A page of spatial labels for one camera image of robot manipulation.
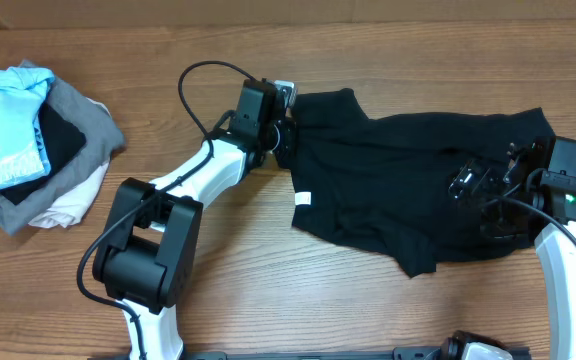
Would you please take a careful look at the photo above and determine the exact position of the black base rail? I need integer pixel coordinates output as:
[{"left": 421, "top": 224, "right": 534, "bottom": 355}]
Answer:
[{"left": 179, "top": 345, "right": 466, "bottom": 360}]

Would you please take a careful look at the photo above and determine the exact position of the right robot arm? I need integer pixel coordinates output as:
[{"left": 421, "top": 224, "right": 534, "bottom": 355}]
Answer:
[{"left": 448, "top": 136, "right": 576, "bottom": 359}]

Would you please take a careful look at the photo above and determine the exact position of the white folded shirt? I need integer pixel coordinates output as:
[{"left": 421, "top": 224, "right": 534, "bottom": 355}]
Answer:
[{"left": 0, "top": 79, "right": 125, "bottom": 235}]

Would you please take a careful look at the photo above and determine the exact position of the black t-shirt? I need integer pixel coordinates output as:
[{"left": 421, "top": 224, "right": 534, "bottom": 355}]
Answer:
[{"left": 287, "top": 88, "right": 554, "bottom": 277}]

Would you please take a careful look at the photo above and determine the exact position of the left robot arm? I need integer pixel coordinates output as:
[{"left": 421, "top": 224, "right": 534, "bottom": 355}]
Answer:
[{"left": 80, "top": 117, "right": 297, "bottom": 359}]

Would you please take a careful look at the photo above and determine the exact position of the grey folded shirt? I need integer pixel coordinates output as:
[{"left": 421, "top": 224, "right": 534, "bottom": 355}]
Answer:
[{"left": 0, "top": 77, "right": 125, "bottom": 235}]

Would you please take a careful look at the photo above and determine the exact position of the light blue printed shirt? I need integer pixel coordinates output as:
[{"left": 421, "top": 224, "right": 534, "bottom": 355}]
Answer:
[{"left": 0, "top": 67, "right": 55, "bottom": 190}]

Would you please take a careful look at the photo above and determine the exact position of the folded black shirt in pile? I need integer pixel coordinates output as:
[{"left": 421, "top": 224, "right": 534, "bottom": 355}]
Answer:
[{"left": 0, "top": 103, "right": 86, "bottom": 205}]

